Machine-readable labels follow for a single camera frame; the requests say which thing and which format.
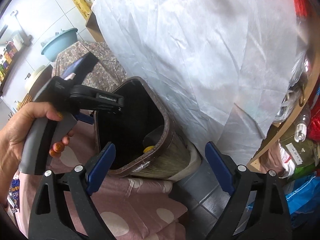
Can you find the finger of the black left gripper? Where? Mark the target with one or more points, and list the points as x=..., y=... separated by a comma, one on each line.
x=89, y=98

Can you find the yellow trash in bin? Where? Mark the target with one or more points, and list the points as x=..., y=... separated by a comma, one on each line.
x=147, y=149

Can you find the wooden side cabinet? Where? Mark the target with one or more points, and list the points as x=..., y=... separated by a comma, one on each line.
x=93, y=28

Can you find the floral patterned cloth cover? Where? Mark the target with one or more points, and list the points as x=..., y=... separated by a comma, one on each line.
x=107, y=74

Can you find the blue plastic bag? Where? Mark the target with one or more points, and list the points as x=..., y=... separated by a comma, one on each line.
x=302, y=197

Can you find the light blue plastic basin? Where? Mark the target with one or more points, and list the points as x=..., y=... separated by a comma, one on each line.
x=59, y=43

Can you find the left hand yellow nails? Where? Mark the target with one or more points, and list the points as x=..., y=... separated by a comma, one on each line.
x=13, y=137

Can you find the red plastic bag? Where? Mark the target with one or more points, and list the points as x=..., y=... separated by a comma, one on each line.
x=302, y=8

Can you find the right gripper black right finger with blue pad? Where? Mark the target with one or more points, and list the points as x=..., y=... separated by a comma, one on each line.
x=269, y=218

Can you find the brown trash bin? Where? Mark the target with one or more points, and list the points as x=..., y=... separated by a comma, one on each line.
x=143, y=121

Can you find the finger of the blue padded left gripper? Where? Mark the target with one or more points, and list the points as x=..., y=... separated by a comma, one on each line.
x=84, y=118

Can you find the white sheet cover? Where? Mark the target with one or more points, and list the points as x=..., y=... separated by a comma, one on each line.
x=223, y=67

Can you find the yellow foil roll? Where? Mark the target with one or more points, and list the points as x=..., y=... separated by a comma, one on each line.
x=83, y=7

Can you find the clear plastic bottle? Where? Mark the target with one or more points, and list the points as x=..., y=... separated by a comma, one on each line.
x=301, y=124

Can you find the dark wooden wall shelf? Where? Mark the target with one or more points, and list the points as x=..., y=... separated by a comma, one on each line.
x=12, y=47

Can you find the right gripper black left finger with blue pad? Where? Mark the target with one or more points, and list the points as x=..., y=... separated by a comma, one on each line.
x=50, y=217

